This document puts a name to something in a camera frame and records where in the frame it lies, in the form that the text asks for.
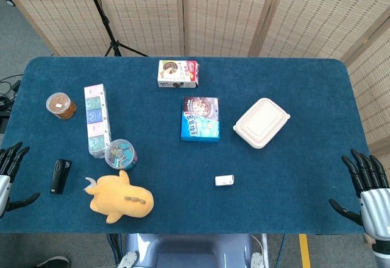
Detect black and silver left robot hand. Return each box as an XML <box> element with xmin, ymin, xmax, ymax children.
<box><xmin>0</xmin><ymin>141</ymin><xmax>41</xmax><ymax>219</ymax></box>

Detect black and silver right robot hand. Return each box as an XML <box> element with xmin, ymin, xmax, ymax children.
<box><xmin>328</xmin><ymin>149</ymin><xmax>390</xmax><ymax>244</ymax></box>

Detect yellow plush toy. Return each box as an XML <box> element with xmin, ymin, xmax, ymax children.
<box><xmin>84</xmin><ymin>169</ymin><xmax>155</xmax><ymax>225</ymax></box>

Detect black stapler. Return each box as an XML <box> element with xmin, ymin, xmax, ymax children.
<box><xmin>49</xmin><ymin>159</ymin><xmax>73</xmax><ymax>195</ymax></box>

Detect clear jar of rubber bands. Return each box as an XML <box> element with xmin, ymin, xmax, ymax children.
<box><xmin>46</xmin><ymin>92</ymin><xmax>77</xmax><ymax>120</ymax></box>

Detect pastel tissue pack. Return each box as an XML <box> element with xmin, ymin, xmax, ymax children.
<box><xmin>83</xmin><ymin>83</ymin><xmax>112</xmax><ymax>159</ymax></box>

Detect black shoe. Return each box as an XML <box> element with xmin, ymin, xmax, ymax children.
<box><xmin>35</xmin><ymin>255</ymin><xmax>71</xmax><ymax>268</ymax></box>

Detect woven bamboo screen panel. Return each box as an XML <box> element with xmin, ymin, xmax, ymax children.
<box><xmin>341</xmin><ymin>15</ymin><xmax>390</xmax><ymax>156</ymax></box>
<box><xmin>91</xmin><ymin>0</ymin><xmax>186</xmax><ymax>58</ymax></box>
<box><xmin>183</xmin><ymin>0</ymin><xmax>280</xmax><ymax>58</ymax></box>
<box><xmin>0</xmin><ymin>0</ymin><xmax>98</xmax><ymax>57</ymax></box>
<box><xmin>248</xmin><ymin>0</ymin><xmax>390</xmax><ymax>60</ymax></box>

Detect clear jar of binder clips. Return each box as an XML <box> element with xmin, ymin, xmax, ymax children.
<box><xmin>104</xmin><ymin>139</ymin><xmax>138</xmax><ymax>171</ymax></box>

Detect beige lidded food container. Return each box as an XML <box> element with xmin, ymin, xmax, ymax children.
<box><xmin>233</xmin><ymin>97</ymin><xmax>291</xmax><ymax>150</ymax></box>

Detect small white staple box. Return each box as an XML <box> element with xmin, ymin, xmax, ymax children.
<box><xmin>214</xmin><ymin>174</ymin><xmax>235</xmax><ymax>187</ymax></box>

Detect black tripod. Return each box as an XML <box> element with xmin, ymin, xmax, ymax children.
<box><xmin>82</xmin><ymin>0</ymin><xmax>150</xmax><ymax>58</ymax></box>

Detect blue table cloth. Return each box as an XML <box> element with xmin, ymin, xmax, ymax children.
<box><xmin>0</xmin><ymin>56</ymin><xmax>371</xmax><ymax>235</ymax></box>

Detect grey robot torso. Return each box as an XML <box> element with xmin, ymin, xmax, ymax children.
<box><xmin>120</xmin><ymin>233</ymin><xmax>269</xmax><ymax>268</ymax></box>

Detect white cookie box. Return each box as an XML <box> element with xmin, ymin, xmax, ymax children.
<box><xmin>157</xmin><ymin>60</ymin><xmax>201</xmax><ymax>88</ymax></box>

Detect blue cookie box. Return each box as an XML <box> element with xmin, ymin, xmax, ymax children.
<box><xmin>180</xmin><ymin>96</ymin><xmax>220</xmax><ymax>143</ymax></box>

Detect black floor cables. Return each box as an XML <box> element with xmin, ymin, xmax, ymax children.
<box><xmin>0</xmin><ymin>77</ymin><xmax>23</xmax><ymax>110</ymax></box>

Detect blue cable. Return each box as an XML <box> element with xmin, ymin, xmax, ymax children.
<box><xmin>280</xmin><ymin>234</ymin><xmax>287</xmax><ymax>268</ymax></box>

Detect black cable under table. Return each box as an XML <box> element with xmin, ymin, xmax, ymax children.
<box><xmin>105</xmin><ymin>233</ymin><xmax>122</xmax><ymax>268</ymax></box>

